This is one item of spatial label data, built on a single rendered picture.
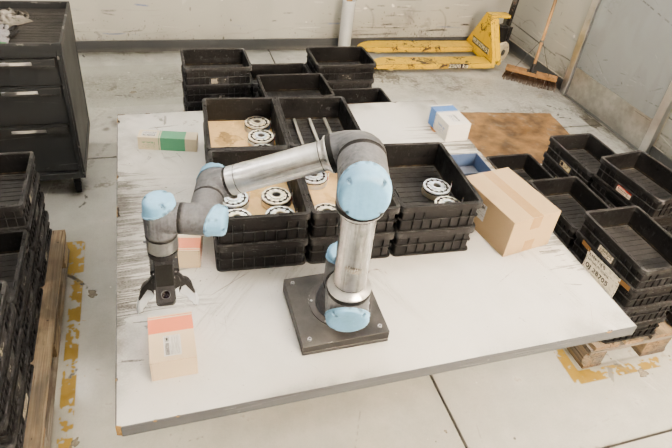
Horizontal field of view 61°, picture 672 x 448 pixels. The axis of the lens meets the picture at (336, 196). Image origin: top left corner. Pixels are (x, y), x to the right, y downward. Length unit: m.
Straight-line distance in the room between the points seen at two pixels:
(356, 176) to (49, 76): 2.21
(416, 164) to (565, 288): 0.71
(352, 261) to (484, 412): 1.35
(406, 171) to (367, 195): 1.05
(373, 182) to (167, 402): 0.81
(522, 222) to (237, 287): 1.00
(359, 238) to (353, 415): 1.23
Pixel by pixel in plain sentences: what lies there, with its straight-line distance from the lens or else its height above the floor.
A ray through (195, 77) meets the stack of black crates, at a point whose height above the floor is 0.53.
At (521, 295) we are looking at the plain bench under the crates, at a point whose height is 0.70.
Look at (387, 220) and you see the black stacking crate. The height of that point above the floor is 0.88.
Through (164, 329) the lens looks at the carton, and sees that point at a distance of 1.67.
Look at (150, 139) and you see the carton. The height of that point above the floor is 0.75.
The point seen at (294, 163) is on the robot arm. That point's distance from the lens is 1.37.
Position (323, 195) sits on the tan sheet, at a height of 0.83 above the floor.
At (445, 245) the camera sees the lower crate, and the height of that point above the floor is 0.74.
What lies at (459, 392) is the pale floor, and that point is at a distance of 2.61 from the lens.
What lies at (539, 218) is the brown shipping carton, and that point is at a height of 0.85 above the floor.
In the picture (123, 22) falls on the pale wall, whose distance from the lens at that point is 5.20.
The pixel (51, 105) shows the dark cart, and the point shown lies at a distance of 3.24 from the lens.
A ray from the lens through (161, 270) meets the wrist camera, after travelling 1.45.
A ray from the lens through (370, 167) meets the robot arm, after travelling 1.21.
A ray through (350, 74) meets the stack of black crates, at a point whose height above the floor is 0.53.
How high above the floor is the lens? 2.03
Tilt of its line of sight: 36 degrees down
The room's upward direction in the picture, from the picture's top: 7 degrees clockwise
